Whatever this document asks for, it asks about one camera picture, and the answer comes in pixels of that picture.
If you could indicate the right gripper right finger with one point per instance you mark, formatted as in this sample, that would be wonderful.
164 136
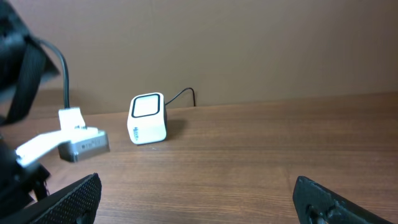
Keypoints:
315 203

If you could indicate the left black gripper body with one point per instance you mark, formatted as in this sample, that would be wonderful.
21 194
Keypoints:
17 182

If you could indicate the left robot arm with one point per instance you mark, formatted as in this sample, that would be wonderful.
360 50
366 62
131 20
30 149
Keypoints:
24 64

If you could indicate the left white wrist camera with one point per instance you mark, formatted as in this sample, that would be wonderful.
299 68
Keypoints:
74 140

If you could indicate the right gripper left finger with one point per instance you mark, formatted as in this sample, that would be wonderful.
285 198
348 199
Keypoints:
77 203

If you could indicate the white barcode scanner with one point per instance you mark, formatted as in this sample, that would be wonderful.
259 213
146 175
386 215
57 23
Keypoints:
147 119

